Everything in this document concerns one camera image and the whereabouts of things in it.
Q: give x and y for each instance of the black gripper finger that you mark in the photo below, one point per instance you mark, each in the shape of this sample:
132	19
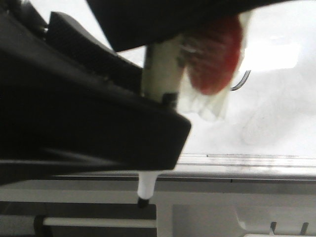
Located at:
128	24
70	105

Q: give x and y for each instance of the white black whiteboard marker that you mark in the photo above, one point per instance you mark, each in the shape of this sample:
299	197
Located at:
193	71

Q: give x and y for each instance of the white metal table frame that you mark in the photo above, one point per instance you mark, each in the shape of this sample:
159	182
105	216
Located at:
104	204

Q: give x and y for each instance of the white whiteboard with aluminium frame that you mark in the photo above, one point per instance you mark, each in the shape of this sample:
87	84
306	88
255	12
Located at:
269	129

